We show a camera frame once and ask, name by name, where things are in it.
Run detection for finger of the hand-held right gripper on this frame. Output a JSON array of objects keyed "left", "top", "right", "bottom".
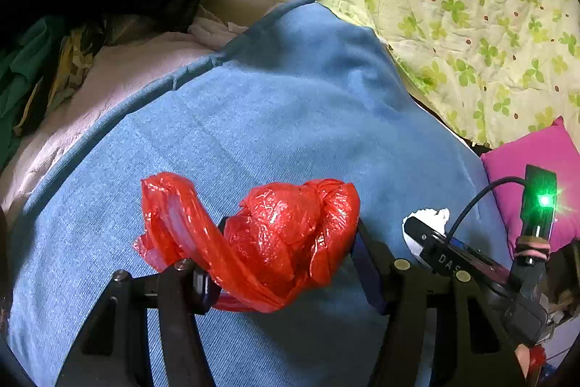
[{"left": 403, "top": 216, "right": 431, "bottom": 254}]

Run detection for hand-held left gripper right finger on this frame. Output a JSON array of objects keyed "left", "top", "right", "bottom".
[{"left": 351, "top": 219, "right": 529, "bottom": 387}]

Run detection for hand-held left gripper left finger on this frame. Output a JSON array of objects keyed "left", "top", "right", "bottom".
[{"left": 54, "top": 217, "right": 229, "bottom": 387}]

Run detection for white paper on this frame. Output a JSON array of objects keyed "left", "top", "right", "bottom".
[{"left": 402, "top": 208, "right": 451, "bottom": 265}]

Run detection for red plastic bag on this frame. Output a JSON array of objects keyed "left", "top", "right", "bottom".
[{"left": 133, "top": 172, "right": 362, "bottom": 314}]

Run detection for magenta pillow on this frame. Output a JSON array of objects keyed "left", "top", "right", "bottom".
[{"left": 480, "top": 116, "right": 580, "bottom": 256}]

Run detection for blue knit blanket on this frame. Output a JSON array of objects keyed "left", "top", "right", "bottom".
[{"left": 7, "top": 0, "right": 513, "bottom": 387}]

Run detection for pale pink fleece blanket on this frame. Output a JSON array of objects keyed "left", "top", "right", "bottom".
[{"left": 0, "top": 0, "right": 300, "bottom": 215}]

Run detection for green clover print quilt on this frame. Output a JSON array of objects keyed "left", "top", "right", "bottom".
[{"left": 290, "top": 0, "right": 580, "bottom": 149}]

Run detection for yellow camouflage cloth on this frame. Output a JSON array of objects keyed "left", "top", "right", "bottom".
[{"left": 13, "top": 22, "right": 109, "bottom": 134}]

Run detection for green cloth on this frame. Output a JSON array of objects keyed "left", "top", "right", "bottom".
[{"left": 0, "top": 17, "right": 69, "bottom": 170}]

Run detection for black cable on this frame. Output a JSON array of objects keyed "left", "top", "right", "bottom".
[{"left": 446, "top": 176, "right": 529, "bottom": 240}]

